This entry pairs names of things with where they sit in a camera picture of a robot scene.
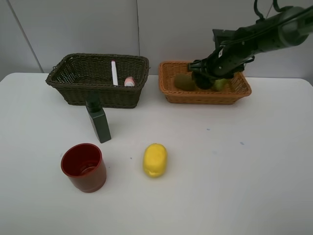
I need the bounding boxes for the green red pear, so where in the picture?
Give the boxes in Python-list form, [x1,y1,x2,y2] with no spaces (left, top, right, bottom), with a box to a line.
[212,78,231,92]

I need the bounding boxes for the brown kiwi fruit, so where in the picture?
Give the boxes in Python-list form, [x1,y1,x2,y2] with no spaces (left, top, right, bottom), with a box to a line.
[174,73,196,92]

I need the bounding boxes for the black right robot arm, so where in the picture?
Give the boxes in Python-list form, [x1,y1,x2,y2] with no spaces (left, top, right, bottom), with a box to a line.
[187,7,313,79]

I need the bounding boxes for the pink soap bottle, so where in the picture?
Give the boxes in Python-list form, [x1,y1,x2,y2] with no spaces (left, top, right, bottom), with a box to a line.
[124,76,135,87]

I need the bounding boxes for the orange wicker basket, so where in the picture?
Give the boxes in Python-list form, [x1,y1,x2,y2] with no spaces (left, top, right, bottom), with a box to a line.
[158,61,252,105]

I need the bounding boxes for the dark brown wicker basket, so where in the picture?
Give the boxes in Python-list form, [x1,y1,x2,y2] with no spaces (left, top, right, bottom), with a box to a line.
[46,53,149,109]

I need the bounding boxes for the dark green square bottle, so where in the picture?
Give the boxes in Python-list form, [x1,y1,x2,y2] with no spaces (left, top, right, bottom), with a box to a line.
[86,93,111,143]

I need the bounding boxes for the white pink marker pen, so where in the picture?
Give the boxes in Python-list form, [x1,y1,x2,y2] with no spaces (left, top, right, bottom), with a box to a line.
[111,60,118,86]

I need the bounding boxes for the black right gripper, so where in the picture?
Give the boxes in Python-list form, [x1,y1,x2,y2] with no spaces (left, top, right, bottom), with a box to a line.
[187,29,256,81]

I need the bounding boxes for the yellow soap box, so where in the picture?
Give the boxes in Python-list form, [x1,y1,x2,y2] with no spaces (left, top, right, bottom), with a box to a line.
[143,143,167,178]

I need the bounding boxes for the red plastic cup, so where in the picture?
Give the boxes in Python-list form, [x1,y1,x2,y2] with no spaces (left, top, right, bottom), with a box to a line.
[61,143,107,193]

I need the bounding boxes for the dark mangosteen fruit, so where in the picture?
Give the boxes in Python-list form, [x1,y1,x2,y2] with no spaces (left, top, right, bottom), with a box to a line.
[194,80,215,90]

